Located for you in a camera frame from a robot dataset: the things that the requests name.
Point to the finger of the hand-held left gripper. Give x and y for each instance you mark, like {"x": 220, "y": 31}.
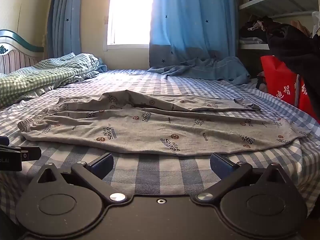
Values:
{"x": 4, "y": 140}

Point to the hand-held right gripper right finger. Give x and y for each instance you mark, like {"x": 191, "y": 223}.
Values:
{"x": 222, "y": 165}

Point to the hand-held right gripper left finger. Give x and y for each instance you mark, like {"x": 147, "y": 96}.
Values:
{"x": 102, "y": 165}

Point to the grey printed pants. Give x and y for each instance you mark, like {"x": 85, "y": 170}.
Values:
{"x": 140, "y": 130}

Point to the blue checked bed sheet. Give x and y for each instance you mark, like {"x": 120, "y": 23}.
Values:
{"x": 165, "y": 170}

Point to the green checked quilt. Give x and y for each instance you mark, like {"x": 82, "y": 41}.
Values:
{"x": 37, "y": 77}

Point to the striped headboard with teal trim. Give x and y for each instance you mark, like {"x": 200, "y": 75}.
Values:
{"x": 15, "y": 52}

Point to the small blue cloth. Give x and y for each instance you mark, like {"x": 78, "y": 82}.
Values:
{"x": 102, "y": 66}

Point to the red bag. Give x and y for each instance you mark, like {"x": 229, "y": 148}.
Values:
{"x": 280, "y": 80}

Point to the blue star curtain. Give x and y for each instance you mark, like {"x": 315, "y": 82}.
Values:
{"x": 192, "y": 20}
{"x": 66, "y": 17}

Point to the pile of dark clothes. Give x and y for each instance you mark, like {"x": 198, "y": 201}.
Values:
{"x": 257, "y": 28}

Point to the bright window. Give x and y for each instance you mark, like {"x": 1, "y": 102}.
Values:
{"x": 130, "y": 12}

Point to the white shelf unit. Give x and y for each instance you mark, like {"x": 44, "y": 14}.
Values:
{"x": 277, "y": 0}

